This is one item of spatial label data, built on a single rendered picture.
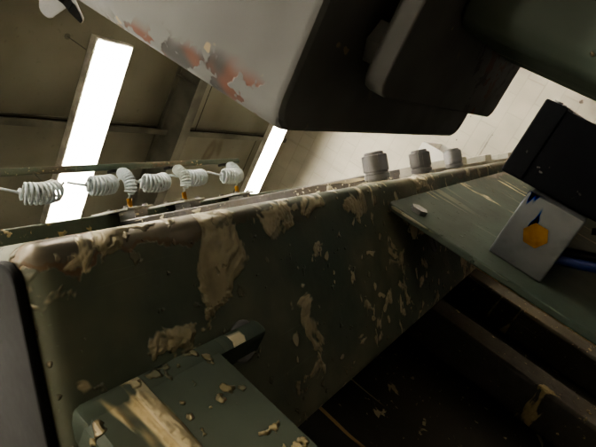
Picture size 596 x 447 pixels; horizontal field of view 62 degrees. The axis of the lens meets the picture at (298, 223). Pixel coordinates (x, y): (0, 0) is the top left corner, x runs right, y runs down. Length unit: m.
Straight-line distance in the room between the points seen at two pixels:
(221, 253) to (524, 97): 5.86
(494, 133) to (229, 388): 5.89
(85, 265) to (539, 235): 0.28
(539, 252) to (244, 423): 0.24
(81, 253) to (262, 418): 0.08
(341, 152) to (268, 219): 6.40
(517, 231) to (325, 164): 6.41
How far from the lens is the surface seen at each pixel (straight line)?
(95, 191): 1.58
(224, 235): 0.21
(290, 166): 7.02
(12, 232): 1.52
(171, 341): 0.19
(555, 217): 0.36
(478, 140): 6.06
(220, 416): 0.17
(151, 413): 0.17
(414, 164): 0.60
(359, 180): 1.11
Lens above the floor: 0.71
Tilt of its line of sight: 23 degrees up
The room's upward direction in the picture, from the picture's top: 54 degrees counter-clockwise
